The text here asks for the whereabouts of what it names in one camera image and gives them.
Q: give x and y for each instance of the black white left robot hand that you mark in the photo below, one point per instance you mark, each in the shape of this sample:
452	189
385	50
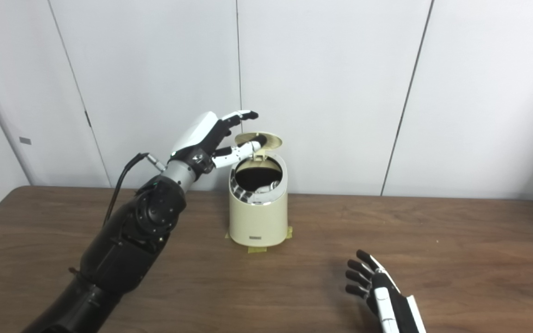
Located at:
197	134

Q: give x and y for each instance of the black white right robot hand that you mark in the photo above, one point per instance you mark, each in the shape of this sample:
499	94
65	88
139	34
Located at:
389	310

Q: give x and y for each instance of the cream round bin lid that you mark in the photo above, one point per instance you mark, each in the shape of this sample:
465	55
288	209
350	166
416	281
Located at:
271	141

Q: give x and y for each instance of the small white plastic bottle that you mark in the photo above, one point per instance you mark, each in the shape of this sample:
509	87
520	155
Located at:
266	188

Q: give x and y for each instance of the cream-colored plastic bin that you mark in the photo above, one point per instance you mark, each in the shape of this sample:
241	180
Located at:
257	222

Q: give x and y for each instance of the black wall panel clip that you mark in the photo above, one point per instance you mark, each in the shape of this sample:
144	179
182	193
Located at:
88	118

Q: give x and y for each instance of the small grey wall label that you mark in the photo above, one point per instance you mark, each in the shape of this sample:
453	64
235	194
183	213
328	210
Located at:
25	140

